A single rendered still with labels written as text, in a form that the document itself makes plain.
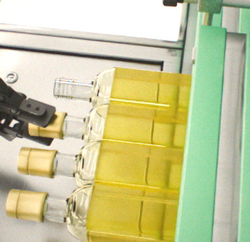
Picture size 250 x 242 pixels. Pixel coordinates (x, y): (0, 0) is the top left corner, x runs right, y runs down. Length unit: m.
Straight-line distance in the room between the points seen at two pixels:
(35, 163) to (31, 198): 0.05
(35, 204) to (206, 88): 0.24
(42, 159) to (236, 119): 0.24
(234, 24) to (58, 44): 0.32
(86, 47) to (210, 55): 0.39
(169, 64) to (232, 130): 0.39
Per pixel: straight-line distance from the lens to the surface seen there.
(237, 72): 0.72
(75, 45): 1.08
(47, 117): 0.82
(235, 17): 0.91
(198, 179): 0.64
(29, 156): 0.79
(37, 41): 1.09
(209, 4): 0.76
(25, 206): 0.77
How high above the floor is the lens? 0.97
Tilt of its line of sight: 5 degrees up
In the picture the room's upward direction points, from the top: 84 degrees counter-clockwise
